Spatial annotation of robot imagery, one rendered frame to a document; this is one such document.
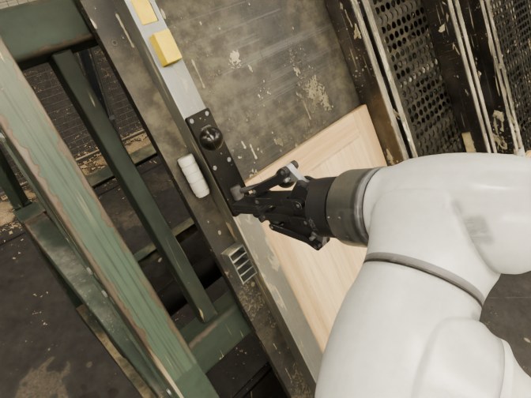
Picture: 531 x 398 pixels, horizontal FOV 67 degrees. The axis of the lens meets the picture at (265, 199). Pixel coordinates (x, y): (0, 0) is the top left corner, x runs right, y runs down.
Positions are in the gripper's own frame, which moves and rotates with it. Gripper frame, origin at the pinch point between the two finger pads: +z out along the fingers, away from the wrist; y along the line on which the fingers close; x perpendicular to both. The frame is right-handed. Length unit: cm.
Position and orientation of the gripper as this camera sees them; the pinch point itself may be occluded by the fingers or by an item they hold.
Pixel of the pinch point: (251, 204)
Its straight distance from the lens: 63.3
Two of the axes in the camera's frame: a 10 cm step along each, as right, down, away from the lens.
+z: -5.9, 0.0, 8.1
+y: 4.0, 8.7, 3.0
